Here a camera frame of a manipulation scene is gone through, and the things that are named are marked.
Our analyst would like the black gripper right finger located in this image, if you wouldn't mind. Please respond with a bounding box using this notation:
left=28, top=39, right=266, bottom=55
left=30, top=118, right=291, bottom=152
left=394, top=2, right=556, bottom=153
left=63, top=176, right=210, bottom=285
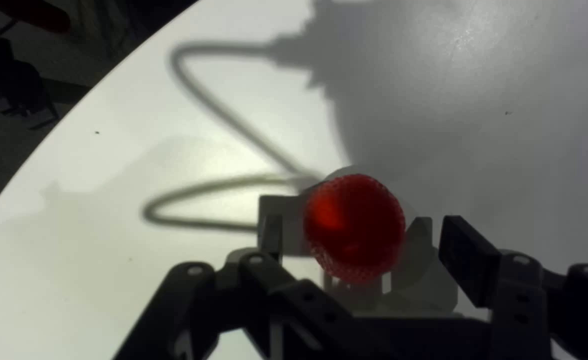
left=438, top=216, right=541, bottom=307

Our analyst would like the red toy strawberry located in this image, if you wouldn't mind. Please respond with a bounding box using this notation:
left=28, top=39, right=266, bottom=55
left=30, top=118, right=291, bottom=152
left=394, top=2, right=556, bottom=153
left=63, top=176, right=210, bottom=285
left=303, top=174, right=405, bottom=282

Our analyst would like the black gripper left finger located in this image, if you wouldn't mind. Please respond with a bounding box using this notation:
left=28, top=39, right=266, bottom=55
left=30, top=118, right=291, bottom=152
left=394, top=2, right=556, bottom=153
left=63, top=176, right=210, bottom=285
left=221, top=247, right=308, bottom=298

